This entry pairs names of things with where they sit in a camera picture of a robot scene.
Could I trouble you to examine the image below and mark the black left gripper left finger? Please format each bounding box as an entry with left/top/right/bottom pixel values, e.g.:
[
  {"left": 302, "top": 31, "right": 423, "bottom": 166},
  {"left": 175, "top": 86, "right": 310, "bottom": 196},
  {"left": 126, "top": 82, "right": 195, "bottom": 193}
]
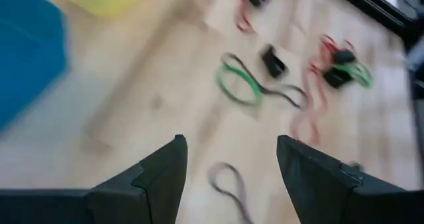
[{"left": 0, "top": 134, "right": 189, "bottom": 224}]

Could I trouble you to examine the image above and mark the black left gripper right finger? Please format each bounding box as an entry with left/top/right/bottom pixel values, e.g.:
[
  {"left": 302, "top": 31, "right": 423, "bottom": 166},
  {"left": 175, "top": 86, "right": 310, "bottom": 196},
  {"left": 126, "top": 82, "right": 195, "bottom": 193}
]
[{"left": 276, "top": 134, "right": 424, "bottom": 224}]

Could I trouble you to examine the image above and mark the thin red rubber band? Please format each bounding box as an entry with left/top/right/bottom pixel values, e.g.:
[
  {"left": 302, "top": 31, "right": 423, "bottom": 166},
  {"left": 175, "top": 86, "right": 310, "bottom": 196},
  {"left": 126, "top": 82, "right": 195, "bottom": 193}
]
[
  {"left": 317, "top": 33, "right": 358, "bottom": 58},
  {"left": 290, "top": 63, "right": 331, "bottom": 145},
  {"left": 230, "top": 0, "right": 258, "bottom": 34}
]

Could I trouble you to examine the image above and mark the thin green rubber band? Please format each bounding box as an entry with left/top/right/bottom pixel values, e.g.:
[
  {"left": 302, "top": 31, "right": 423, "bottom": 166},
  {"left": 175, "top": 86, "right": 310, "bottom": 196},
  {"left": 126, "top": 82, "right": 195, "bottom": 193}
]
[
  {"left": 334, "top": 60, "right": 374, "bottom": 89},
  {"left": 215, "top": 63, "right": 264, "bottom": 107}
]

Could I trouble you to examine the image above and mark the thin dark rubber band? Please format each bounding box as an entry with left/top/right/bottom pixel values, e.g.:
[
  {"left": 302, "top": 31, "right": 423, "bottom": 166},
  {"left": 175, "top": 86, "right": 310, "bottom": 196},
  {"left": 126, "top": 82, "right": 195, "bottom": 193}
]
[
  {"left": 207, "top": 162, "right": 256, "bottom": 224},
  {"left": 221, "top": 51, "right": 309, "bottom": 111}
]

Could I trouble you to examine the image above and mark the blue plastic bin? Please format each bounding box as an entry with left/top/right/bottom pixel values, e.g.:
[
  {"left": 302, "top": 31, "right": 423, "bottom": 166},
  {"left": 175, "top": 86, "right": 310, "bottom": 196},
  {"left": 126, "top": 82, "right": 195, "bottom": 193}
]
[{"left": 0, "top": 0, "right": 69, "bottom": 135}]

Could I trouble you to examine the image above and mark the black aluminium table frame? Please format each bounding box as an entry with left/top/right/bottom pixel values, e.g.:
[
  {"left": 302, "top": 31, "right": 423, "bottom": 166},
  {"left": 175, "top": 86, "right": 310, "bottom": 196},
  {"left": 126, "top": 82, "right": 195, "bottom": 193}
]
[{"left": 326, "top": 0, "right": 424, "bottom": 52}]

